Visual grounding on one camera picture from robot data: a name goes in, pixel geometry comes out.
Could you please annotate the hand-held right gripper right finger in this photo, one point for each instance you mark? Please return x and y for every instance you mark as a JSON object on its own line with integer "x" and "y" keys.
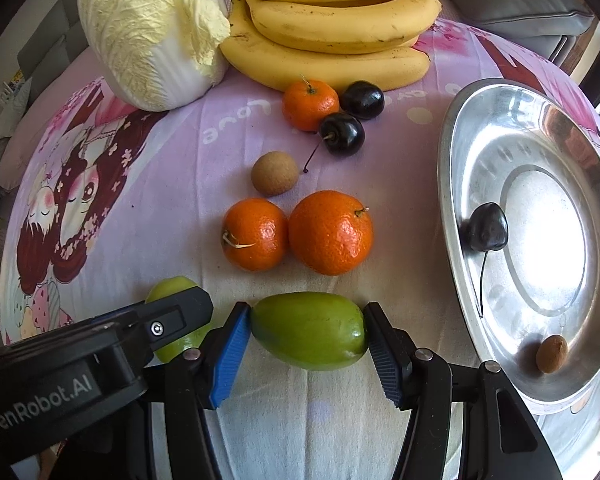
{"x": 386, "y": 365}

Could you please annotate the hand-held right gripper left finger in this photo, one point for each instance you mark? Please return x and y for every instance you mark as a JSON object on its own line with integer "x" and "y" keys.
{"x": 230, "y": 355}

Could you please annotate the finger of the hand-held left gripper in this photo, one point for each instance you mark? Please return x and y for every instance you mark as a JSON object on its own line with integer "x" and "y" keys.
{"x": 175, "y": 317}

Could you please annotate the small green jujube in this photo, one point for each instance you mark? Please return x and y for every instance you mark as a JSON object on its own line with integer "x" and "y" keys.
{"x": 172, "y": 287}

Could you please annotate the large green jujube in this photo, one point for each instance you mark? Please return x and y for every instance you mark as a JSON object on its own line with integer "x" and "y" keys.
{"x": 310, "y": 330}

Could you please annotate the mandarin with pale sprout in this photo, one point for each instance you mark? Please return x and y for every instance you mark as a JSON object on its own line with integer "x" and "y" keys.
{"x": 255, "y": 237}

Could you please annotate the large mandarin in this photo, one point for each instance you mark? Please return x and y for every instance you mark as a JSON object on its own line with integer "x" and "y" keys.
{"x": 331, "y": 232}

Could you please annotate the brown longan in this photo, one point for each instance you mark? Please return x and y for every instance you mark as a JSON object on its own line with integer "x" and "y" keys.
{"x": 275, "y": 173}
{"x": 552, "y": 353}

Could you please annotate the dark cherry with stem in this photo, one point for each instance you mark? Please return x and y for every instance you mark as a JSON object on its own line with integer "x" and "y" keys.
{"x": 342, "y": 132}
{"x": 487, "y": 227}

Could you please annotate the metal basin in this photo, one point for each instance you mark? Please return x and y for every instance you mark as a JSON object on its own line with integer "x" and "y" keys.
{"x": 545, "y": 170}

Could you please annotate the printed pink blanket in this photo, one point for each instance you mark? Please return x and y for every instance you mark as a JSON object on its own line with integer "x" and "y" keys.
{"x": 155, "y": 200}

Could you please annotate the small mandarin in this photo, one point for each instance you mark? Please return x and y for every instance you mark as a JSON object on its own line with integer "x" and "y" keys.
{"x": 310, "y": 105}

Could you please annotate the napa cabbage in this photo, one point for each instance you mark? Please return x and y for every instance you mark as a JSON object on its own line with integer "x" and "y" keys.
{"x": 145, "y": 30}

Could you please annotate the grey sofa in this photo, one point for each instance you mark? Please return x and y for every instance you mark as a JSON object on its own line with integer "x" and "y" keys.
{"x": 520, "y": 5}

